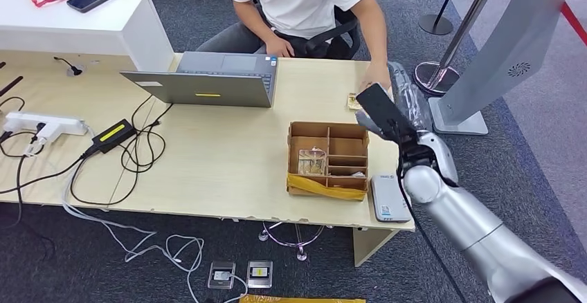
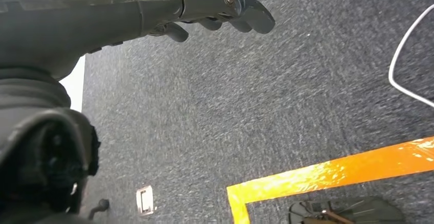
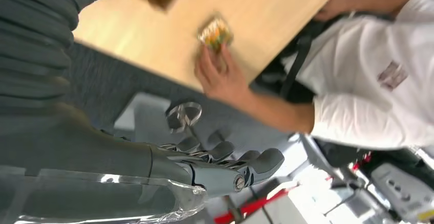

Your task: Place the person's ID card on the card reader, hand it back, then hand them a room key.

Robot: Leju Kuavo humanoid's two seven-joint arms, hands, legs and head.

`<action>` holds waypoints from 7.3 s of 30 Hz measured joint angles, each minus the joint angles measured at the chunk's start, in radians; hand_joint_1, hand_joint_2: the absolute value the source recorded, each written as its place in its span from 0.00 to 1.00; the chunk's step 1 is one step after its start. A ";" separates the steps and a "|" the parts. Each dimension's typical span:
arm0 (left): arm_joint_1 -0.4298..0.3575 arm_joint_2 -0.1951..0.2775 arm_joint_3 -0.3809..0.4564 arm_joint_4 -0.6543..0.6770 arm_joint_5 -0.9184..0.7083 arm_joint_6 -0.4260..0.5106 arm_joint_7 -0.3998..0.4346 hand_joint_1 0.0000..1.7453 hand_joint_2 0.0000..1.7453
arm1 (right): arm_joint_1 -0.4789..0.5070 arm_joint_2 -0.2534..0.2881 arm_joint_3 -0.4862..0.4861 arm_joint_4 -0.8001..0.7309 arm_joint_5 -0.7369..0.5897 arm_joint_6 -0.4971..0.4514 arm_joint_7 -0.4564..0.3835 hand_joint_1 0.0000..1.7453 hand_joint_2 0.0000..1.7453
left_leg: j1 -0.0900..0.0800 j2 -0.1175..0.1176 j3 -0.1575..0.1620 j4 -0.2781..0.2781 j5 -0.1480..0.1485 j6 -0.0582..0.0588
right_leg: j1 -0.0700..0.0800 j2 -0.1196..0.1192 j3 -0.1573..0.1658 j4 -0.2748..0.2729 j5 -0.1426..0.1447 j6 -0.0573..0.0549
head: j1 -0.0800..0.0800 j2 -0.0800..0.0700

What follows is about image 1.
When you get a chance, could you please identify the person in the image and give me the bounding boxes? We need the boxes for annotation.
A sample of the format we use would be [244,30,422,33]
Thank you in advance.
[197,0,393,95]

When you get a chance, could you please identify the black office chair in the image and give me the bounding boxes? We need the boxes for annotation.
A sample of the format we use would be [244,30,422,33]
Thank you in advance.
[252,0,363,60]

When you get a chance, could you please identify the white power strip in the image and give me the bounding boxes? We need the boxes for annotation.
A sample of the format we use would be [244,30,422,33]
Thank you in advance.
[3,111,89,144]

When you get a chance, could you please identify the black rod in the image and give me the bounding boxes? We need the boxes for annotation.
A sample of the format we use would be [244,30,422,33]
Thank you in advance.
[0,75,25,99]

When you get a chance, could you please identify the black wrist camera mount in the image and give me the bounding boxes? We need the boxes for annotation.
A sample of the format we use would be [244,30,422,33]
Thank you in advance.
[355,83,418,145]

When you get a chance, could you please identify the grey kiosk stand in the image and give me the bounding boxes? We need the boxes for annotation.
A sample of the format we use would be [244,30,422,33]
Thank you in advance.
[427,0,587,136]

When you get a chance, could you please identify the white card reader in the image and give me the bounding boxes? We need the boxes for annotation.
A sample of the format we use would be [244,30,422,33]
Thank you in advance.
[370,174,413,223]

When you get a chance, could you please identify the grey laptop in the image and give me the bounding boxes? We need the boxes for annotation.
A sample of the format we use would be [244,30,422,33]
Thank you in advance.
[120,50,279,109]

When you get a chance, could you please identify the pale wooden desk leg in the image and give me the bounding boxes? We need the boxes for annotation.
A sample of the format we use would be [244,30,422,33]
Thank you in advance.
[353,226,400,268]

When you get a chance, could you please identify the chrome stool base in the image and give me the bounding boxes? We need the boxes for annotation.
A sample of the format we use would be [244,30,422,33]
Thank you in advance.
[258,220,335,262]

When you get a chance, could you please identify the yellow taped package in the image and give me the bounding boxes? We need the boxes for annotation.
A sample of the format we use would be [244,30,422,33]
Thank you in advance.
[239,293,367,303]

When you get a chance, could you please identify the black looped power cable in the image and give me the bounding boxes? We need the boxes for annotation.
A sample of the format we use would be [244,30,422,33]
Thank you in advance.
[69,94,174,205]

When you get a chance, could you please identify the white counter block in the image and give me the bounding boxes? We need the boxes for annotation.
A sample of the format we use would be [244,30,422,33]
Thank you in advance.
[0,0,175,73]

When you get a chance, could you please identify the person's left hand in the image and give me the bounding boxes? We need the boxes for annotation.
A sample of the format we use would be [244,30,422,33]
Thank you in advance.
[359,64,393,95]

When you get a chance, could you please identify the clear plastic hand wrap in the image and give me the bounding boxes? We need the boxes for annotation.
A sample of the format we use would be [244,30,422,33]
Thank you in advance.
[387,62,434,134]

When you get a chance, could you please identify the floor socket with yellow label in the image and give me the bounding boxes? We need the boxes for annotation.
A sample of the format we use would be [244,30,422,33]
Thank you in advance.
[246,259,274,289]

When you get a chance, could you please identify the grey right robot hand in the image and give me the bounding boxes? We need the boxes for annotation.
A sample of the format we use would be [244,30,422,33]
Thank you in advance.
[387,62,434,134]

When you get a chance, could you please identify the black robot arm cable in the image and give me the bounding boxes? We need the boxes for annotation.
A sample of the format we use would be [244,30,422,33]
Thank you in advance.
[395,143,468,303]

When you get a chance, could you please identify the chrome stanchion post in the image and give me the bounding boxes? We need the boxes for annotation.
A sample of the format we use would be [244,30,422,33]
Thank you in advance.
[413,0,505,96]

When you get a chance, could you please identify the white cable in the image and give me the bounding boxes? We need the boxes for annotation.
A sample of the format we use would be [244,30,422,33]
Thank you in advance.
[62,163,249,303]

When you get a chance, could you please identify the red barrier belt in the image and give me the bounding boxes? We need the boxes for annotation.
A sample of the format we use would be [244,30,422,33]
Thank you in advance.
[560,1,587,45]

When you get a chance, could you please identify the black power adapter yellow label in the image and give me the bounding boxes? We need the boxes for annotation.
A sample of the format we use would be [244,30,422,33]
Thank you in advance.
[91,118,137,154]

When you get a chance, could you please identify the black stanchion post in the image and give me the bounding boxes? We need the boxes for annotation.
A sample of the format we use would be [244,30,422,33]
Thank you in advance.
[418,0,465,36]

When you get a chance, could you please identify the floor socket with white plug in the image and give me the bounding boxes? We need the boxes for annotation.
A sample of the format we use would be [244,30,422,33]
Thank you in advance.
[207,260,237,290]

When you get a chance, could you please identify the person's right hand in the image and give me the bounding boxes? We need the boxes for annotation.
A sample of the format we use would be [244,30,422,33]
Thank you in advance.
[264,35,296,58]

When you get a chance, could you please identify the cardboard organizer box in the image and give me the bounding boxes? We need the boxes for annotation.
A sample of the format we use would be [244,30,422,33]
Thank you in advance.
[286,120,370,201]

